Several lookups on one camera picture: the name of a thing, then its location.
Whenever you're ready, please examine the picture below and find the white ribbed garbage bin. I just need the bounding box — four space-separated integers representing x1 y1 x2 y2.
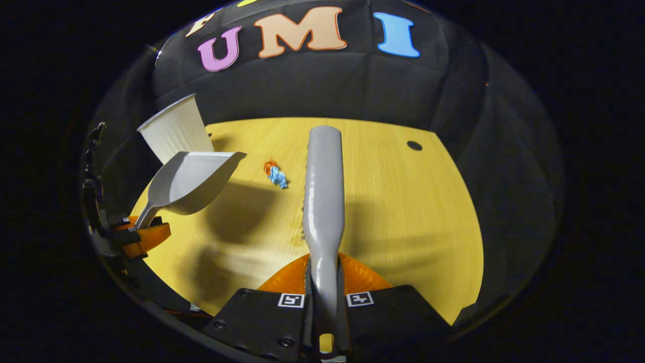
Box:
137 93 215 165

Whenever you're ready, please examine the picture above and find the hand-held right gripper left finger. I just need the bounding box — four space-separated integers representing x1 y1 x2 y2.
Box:
202 253 310 361

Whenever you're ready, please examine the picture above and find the small grey broom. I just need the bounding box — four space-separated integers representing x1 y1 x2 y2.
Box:
301 126 349 354

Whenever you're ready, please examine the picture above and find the wooden desktop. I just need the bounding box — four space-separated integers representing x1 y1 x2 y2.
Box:
130 117 484 326

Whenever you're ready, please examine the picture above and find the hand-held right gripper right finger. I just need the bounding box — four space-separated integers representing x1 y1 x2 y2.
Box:
338 252 453 361

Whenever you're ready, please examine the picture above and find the grey plastic dustpan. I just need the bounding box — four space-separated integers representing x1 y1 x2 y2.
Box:
134 151 247 230

